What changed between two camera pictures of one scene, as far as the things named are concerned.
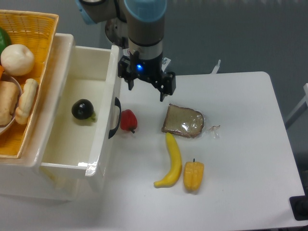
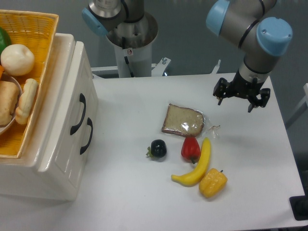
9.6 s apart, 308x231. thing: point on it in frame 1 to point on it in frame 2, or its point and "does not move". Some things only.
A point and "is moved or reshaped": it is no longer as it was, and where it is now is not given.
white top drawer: [84, 121] is moved or reshaped
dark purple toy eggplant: [83, 109] to [158, 148]
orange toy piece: [2, 70] does not move
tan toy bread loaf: [9, 94] does not move
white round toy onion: [17, 60] does not move
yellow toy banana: [174, 175] to [191, 179]
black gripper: [149, 70] to [257, 96]
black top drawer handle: [117, 104] to [82, 98]
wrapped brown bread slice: [187, 122] does not move
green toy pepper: [5, 39] does not move
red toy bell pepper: [128, 121] to [190, 148]
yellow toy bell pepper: [193, 174] to [212, 183]
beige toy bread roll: [26, 101] does not move
